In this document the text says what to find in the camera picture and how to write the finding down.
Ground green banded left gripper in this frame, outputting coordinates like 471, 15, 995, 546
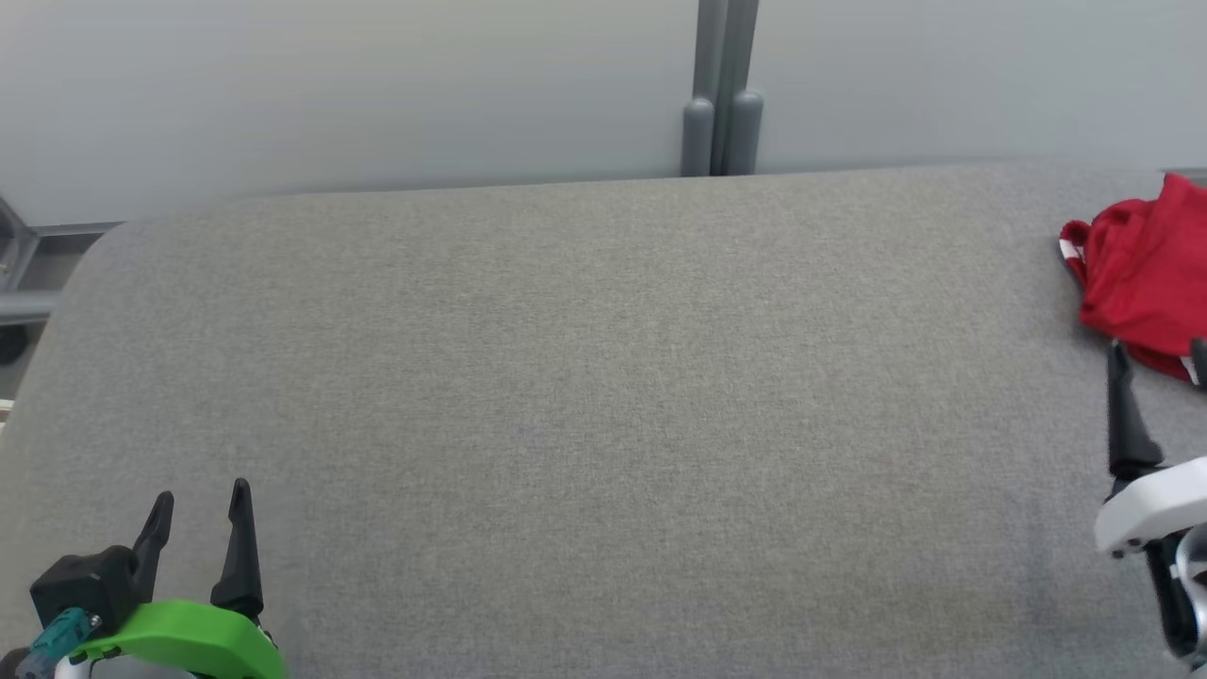
70, 477, 286, 679

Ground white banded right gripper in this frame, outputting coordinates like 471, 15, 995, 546
1093, 337, 1207, 560

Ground red basketball jersey white trim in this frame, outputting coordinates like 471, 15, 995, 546
1058, 173, 1207, 384

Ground grey fabric sofa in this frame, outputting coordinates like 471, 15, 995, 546
0, 162, 1207, 679

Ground black cable with teal plug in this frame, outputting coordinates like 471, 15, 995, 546
13, 607, 101, 679

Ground grey metal frame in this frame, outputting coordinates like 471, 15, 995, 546
0, 193, 124, 327

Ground grey wall partition post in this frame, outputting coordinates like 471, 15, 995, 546
681, 0, 766, 179

